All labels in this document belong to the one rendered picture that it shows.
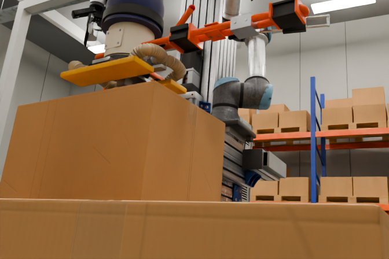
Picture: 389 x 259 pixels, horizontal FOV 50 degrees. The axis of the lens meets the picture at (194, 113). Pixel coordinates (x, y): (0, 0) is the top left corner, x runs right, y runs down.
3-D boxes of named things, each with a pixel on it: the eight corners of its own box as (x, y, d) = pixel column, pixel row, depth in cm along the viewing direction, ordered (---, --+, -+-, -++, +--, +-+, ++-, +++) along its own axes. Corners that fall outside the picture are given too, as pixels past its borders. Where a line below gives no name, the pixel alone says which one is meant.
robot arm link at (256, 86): (237, 114, 189) (240, 30, 221) (271, 116, 189) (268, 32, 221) (240, 97, 180) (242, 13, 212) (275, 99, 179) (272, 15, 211)
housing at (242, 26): (228, 30, 125) (230, 17, 126) (239, 40, 130) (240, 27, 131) (250, 25, 121) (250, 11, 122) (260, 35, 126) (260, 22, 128)
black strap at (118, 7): (88, 21, 151) (90, 11, 153) (130, 48, 170) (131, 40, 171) (136, 6, 139) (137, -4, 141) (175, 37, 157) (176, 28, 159)
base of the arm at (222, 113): (215, 134, 193) (216, 114, 196) (246, 132, 186) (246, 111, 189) (200, 124, 180) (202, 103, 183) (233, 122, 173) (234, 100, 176)
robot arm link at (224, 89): (211, 111, 192) (213, 84, 196) (240, 113, 192) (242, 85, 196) (212, 102, 181) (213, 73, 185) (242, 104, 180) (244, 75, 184)
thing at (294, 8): (268, 18, 117) (268, 2, 119) (278, 30, 123) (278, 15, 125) (297, 10, 113) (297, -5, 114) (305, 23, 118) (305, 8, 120)
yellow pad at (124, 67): (59, 77, 145) (62, 64, 146) (80, 87, 153) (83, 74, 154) (134, 60, 127) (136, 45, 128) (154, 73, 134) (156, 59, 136)
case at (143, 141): (-11, 224, 131) (17, 105, 144) (84, 235, 163) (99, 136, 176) (136, 233, 100) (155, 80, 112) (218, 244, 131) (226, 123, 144)
